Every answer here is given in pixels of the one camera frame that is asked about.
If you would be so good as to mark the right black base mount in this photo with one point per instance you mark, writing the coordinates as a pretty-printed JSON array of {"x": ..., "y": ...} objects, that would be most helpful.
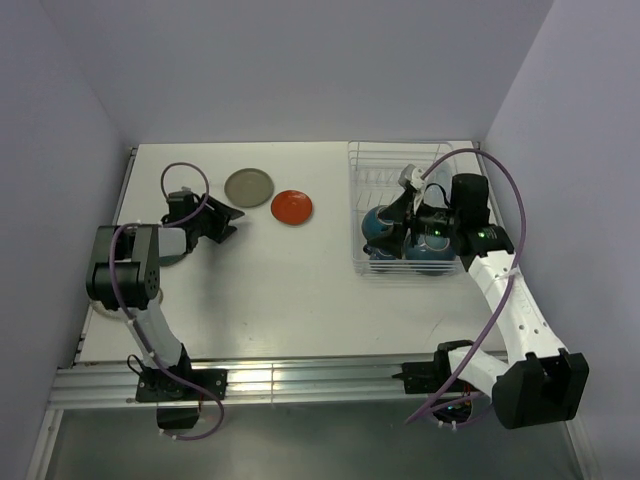
[{"x": 421, "y": 377}]

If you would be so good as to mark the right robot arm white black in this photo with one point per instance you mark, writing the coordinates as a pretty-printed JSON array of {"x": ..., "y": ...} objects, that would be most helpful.
[{"x": 517, "y": 360}]

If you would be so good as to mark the light blue scalloped plate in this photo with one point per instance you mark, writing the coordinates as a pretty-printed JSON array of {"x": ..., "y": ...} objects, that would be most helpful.
[{"x": 438, "y": 185}]

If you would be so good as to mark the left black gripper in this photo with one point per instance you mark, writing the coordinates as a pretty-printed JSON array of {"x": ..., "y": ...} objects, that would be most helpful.
[{"x": 221, "y": 215}]

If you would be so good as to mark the dark blue mug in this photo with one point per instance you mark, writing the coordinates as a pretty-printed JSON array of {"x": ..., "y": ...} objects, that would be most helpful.
[{"x": 378, "y": 254}]

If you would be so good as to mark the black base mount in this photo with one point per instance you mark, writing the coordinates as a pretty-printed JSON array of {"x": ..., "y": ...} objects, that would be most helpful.
[
  {"x": 421, "y": 377},
  {"x": 179, "y": 406}
]

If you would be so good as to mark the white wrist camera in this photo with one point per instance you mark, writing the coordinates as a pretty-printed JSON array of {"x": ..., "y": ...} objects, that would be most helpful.
[
  {"x": 179, "y": 194},
  {"x": 411, "y": 178}
]

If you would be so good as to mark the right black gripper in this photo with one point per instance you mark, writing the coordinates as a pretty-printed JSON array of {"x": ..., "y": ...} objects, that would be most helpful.
[{"x": 400, "y": 211}]

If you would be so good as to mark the white wire dish rack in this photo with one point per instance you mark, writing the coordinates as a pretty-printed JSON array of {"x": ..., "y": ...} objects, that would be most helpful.
[{"x": 374, "y": 169}]

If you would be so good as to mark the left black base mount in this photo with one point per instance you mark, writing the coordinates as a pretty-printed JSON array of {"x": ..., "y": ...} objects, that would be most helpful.
[{"x": 179, "y": 406}]

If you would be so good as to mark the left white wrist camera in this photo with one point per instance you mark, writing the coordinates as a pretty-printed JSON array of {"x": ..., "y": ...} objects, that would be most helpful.
[{"x": 179, "y": 194}]

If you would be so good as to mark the aluminium rail frame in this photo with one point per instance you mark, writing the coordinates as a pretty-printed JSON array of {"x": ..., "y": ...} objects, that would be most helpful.
[{"x": 309, "y": 345}]

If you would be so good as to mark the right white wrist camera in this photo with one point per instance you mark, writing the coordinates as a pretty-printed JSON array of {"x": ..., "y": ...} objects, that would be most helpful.
[{"x": 411, "y": 178}]

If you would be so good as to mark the teal dark saucer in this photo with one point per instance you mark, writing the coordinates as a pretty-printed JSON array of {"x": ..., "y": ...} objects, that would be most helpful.
[{"x": 170, "y": 260}]

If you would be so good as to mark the beige interior dark bowl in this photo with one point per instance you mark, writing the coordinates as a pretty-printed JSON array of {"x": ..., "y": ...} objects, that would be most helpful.
[{"x": 372, "y": 225}]

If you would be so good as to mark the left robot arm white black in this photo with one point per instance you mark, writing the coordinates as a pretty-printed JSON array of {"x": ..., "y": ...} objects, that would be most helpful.
[{"x": 124, "y": 276}]

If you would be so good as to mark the orange saucer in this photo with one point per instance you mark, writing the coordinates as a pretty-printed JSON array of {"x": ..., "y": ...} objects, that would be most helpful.
[{"x": 292, "y": 207}]

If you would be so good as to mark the grey round plate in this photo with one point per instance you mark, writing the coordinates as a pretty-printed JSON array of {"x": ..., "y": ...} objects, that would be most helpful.
[{"x": 249, "y": 187}]

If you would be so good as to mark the blue ceramic bowl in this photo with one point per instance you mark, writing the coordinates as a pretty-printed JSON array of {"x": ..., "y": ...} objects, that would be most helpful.
[{"x": 428, "y": 248}]

